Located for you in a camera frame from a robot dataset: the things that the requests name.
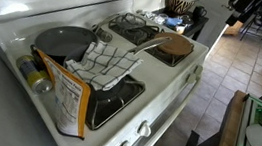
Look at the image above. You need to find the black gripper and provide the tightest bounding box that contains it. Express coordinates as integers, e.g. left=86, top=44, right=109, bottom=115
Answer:
left=225, top=3, right=249, bottom=30

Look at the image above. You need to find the white checked kitchen towel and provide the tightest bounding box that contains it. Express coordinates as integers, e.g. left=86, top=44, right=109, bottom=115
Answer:
left=62, top=37, right=146, bottom=97

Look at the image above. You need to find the light wooden box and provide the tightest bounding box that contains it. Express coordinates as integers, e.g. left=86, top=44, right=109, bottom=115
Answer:
left=224, top=19, right=245, bottom=38

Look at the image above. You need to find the black mug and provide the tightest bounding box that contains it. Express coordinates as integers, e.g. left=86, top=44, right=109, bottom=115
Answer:
left=191, top=4, right=209, bottom=25

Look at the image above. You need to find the clear drinking glass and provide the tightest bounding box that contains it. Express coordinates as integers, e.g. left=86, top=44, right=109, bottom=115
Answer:
left=180, top=14, right=194, bottom=28

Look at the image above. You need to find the zebra pattern bowl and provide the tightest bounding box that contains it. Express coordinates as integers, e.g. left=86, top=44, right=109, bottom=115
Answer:
left=164, top=0, right=196, bottom=17

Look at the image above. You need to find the small white cup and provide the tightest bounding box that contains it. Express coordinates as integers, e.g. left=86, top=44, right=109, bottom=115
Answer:
left=174, top=23, right=186, bottom=35

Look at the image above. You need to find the blue small object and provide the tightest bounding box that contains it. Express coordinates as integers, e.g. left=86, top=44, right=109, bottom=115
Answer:
left=165, top=16, right=183, bottom=30

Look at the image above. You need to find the round cork trivet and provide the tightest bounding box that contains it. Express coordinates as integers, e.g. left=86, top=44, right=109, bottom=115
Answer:
left=152, top=30, right=195, bottom=58

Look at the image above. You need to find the clear glass jar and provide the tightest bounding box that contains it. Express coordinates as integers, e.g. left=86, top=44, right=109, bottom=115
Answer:
left=155, top=13, right=169, bottom=26

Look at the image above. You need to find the black burner grate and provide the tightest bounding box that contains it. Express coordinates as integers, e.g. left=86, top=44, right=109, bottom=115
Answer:
left=84, top=71, right=147, bottom=137
left=106, top=10, right=164, bottom=49
left=143, top=39, right=196, bottom=70

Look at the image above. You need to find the crumpled silver foil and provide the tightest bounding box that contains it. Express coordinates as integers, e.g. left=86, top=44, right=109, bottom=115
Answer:
left=136, top=8, right=157, bottom=20

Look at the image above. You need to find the white gas stove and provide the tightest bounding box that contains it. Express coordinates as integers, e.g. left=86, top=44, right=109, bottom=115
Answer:
left=0, top=0, right=216, bottom=146

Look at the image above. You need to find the brown wooden board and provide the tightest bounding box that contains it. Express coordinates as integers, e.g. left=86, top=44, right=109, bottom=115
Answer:
left=214, top=88, right=251, bottom=146

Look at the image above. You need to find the grey frying pan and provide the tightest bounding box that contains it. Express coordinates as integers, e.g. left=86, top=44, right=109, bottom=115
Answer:
left=33, top=3, right=121, bottom=65

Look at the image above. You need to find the orange dried mango bag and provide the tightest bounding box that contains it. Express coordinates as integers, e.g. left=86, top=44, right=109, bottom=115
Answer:
left=26, top=48, right=96, bottom=141

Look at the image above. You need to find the yellow blue drink can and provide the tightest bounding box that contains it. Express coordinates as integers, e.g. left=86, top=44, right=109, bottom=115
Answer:
left=12, top=53, right=57, bottom=97

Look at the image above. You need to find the white oven door handle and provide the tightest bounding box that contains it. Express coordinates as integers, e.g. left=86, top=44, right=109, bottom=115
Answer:
left=128, top=70, right=202, bottom=146

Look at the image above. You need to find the dark grey saucepan steel handle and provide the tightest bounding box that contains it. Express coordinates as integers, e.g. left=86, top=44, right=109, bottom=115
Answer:
left=59, top=24, right=174, bottom=110

